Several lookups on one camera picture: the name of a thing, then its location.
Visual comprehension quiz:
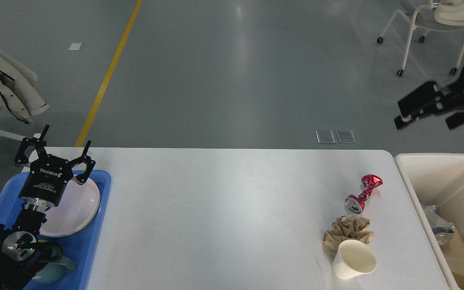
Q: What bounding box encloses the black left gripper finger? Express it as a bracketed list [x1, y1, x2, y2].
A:
[14, 124, 50, 166]
[68, 140, 95, 185]

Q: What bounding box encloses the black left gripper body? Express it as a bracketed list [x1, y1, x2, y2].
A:
[19, 154, 74, 207]

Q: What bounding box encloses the pink plate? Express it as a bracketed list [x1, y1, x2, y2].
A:
[40, 178, 101, 238]

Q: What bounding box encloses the dark teal mug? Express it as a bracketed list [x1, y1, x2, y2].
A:
[32, 255, 77, 284]

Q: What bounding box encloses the clear plastic bag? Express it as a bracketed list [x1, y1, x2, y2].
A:
[421, 205, 453, 228]

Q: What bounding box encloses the crushed red can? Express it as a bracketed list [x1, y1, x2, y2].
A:
[345, 174, 383, 214]

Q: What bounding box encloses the brown paper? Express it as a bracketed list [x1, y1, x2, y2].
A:
[323, 215, 375, 251]

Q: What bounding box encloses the brown paper bag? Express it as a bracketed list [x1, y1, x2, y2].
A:
[440, 231, 464, 290]

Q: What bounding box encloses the white paper cup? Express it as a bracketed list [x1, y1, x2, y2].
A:
[332, 239, 377, 280]

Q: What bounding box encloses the silver foil bag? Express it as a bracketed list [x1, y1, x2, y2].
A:
[431, 226, 455, 246]

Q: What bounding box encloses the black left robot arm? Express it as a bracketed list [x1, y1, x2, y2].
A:
[0, 125, 95, 290]

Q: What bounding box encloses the blue plastic tray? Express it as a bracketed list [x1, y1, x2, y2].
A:
[0, 170, 111, 290]

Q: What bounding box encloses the white chair on wheels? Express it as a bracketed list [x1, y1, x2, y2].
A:
[376, 0, 464, 77]

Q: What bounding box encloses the beige plastic bin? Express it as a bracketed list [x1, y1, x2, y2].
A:
[395, 153, 464, 290]

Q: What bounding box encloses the grey floor socket cover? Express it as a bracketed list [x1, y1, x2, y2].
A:
[336, 130, 357, 144]
[315, 130, 336, 144]

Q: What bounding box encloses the white floor plate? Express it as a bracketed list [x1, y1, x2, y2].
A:
[68, 42, 83, 51]

